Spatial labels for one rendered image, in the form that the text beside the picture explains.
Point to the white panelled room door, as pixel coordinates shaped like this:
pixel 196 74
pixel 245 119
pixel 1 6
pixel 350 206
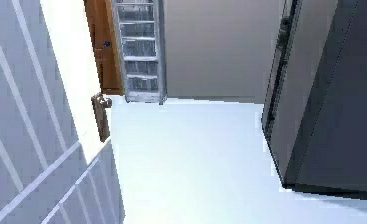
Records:
pixel 31 100

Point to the grey metal shelf rack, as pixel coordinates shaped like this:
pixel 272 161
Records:
pixel 141 50

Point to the brown wooden cupboard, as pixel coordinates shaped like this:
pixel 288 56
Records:
pixel 104 50

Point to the dark grey fridge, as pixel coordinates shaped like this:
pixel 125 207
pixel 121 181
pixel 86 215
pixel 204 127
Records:
pixel 324 100

